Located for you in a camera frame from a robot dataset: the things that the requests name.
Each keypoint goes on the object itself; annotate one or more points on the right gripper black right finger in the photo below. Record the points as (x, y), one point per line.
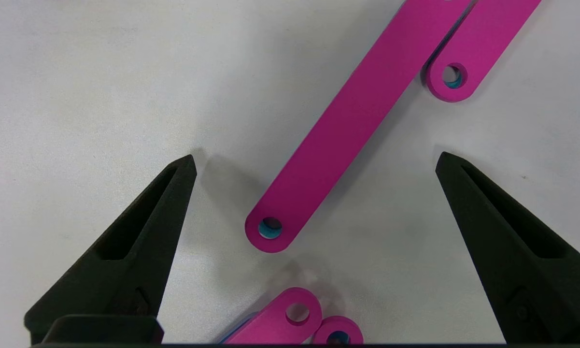
(536, 270)

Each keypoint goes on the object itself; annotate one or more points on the long pink bar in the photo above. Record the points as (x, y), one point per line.
(350, 328)
(357, 116)
(270, 326)

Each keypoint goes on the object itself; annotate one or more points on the medium pink bar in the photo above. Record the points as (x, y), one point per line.
(488, 38)

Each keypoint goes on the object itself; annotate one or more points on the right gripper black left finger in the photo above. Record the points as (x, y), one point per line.
(135, 251)

